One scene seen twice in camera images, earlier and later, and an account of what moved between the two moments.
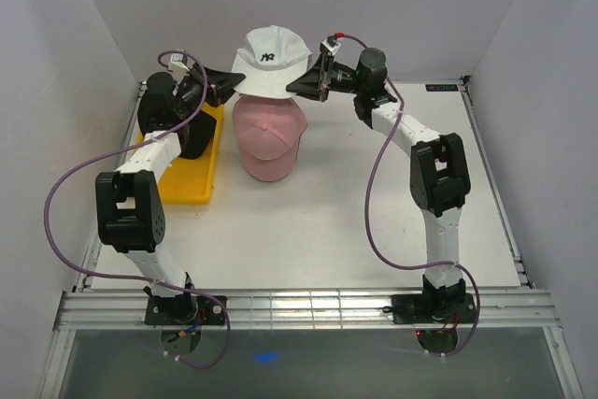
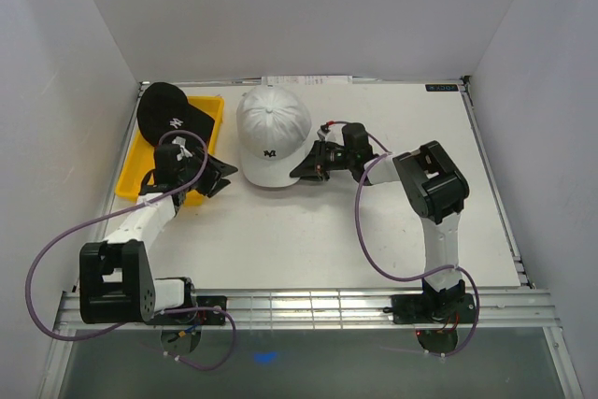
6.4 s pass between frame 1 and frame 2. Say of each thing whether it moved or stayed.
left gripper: moved
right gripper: moved
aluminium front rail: stayed
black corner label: stayed
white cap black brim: moved
